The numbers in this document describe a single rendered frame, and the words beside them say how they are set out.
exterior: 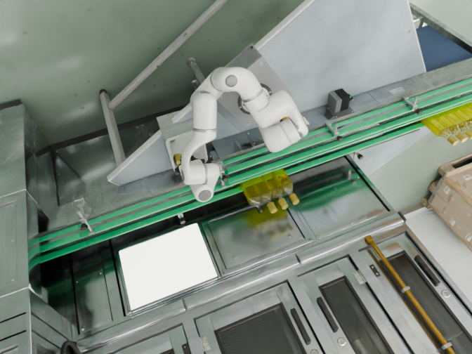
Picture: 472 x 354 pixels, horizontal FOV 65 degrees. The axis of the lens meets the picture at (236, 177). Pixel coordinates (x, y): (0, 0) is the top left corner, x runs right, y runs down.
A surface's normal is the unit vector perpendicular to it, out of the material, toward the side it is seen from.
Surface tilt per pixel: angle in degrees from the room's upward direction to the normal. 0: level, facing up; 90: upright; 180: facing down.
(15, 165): 90
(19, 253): 90
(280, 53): 0
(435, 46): 90
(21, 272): 90
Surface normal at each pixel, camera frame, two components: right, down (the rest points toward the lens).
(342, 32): 0.37, 0.70
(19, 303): -0.07, -0.63
